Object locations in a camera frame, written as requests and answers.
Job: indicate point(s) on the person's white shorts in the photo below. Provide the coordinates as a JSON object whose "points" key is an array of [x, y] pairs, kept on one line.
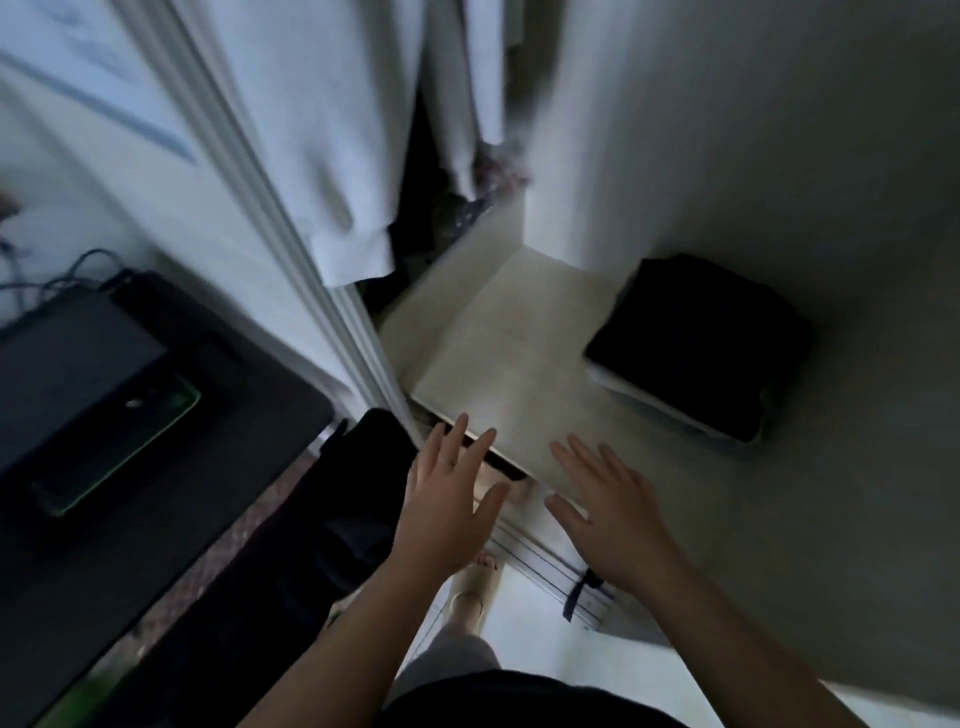
{"points": [[443, 660]]}

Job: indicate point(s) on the black trousers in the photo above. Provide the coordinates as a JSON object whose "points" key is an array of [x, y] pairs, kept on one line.
{"points": [[285, 600]]}

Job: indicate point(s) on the person's left hand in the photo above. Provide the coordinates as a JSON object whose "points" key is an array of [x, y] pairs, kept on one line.
{"points": [[443, 510]]}

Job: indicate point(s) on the small cream t-shirt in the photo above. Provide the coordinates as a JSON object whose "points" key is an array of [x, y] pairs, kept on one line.
{"points": [[473, 75]]}

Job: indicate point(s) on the person's right forearm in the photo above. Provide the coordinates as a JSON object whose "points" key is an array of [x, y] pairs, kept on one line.
{"points": [[750, 660]]}

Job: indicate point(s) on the black sweatpants with drawstring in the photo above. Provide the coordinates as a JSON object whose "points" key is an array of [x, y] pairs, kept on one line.
{"points": [[698, 338]]}

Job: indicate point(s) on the white t-shirt with script print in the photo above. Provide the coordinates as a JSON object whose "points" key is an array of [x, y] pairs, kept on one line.
{"points": [[330, 120]]}

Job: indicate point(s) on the dark fabric pile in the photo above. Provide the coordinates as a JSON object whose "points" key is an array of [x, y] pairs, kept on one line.
{"points": [[480, 195]]}

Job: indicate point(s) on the black desk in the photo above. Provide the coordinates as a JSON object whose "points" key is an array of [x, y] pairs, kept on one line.
{"points": [[180, 525]]}

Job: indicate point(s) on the person's right hand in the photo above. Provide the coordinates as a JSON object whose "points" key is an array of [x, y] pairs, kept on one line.
{"points": [[615, 518]]}

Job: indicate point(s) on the person's left forearm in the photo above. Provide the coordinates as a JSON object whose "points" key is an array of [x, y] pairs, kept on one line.
{"points": [[360, 660]]}

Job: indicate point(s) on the person's dark shirt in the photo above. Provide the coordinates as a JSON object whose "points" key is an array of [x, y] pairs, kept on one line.
{"points": [[525, 702]]}

